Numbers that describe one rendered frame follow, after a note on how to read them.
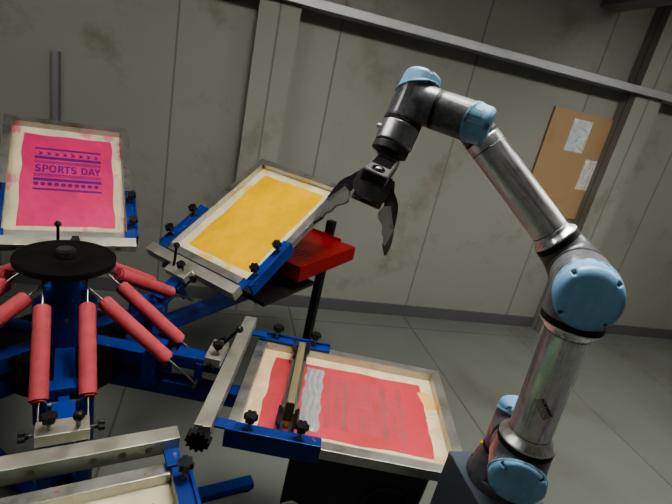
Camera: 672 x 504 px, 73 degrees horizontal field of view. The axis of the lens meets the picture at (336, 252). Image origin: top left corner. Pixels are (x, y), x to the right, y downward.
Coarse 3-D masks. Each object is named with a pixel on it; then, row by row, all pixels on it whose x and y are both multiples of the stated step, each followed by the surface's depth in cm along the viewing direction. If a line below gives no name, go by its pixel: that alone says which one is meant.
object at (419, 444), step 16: (272, 400) 164; (320, 400) 170; (272, 416) 156; (320, 416) 161; (320, 432) 154; (336, 432) 156; (416, 432) 164; (384, 448) 153; (400, 448) 155; (416, 448) 156; (432, 448) 158
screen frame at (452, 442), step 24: (336, 360) 195; (360, 360) 194; (384, 360) 198; (432, 384) 191; (240, 408) 152; (456, 432) 163; (336, 456) 143; (360, 456) 143; (384, 456) 145; (432, 480) 145
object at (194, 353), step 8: (176, 352) 165; (184, 352) 165; (192, 352) 166; (200, 352) 167; (176, 360) 164; (184, 360) 164; (192, 360) 164; (200, 360) 164; (192, 368) 165; (216, 368) 165
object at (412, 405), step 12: (276, 360) 187; (288, 360) 189; (276, 372) 180; (288, 372) 182; (336, 372) 188; (348, 372) 190; (276, 384) 173; (324, 384) 179; (384, 384) 187; (396, 384) 189; (408, 384) 191; (324, 396) 172; (408, 396) 183; (408, 408) 176; (420, 408) 177
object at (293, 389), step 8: (304, 344) 183; (304, 352) 179; (296, 360) 172; (296, 368) 167; (296, 376) 163; (296, 384) 158; (288, 392) 154; (296, 392) 155; (288, 400) 150; (288, 408) 150; (288, 416) 151
